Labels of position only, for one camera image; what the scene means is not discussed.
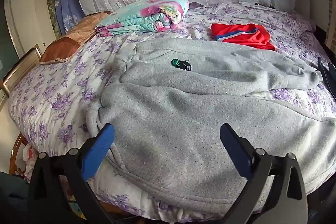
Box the grey sweatshirt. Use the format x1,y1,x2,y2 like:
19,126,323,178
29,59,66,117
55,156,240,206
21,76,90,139
87,38,336,211

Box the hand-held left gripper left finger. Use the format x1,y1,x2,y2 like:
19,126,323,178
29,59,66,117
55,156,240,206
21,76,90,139
28,123,116,224

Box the bed with purple floral sheet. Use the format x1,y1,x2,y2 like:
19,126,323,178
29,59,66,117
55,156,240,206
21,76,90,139
8,2,336,220

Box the brown orange pillow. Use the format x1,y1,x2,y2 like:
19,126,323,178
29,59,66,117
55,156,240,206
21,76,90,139
39,11,113,65

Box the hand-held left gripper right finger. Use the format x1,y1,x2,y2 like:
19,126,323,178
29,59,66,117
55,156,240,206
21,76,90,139
219,123,308,224

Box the red striped garment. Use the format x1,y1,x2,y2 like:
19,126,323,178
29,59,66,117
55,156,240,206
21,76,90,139
210,23,276,51

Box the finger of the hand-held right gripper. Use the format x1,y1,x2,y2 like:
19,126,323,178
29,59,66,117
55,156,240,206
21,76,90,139
317,56,336,98

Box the folded floral quilt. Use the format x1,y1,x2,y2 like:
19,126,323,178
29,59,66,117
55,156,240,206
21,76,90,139
96,0,190,37

